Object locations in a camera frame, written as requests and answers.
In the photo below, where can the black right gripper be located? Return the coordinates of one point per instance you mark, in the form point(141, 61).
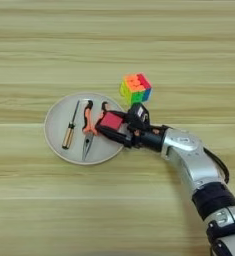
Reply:
point(149, 136)

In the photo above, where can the red foam cube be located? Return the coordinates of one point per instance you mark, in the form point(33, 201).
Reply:
point(111, 121)

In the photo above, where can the orange and black needle-nose pliers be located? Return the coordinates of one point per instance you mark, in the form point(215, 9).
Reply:
point(87, 123)

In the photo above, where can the multicoloured puzzle cube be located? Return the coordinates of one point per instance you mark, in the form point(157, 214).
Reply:
point(135, 88)

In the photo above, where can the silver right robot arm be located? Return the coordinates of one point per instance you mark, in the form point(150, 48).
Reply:
point(195, 160)

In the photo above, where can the round grey plate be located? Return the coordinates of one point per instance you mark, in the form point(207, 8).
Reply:
point(55, 133)

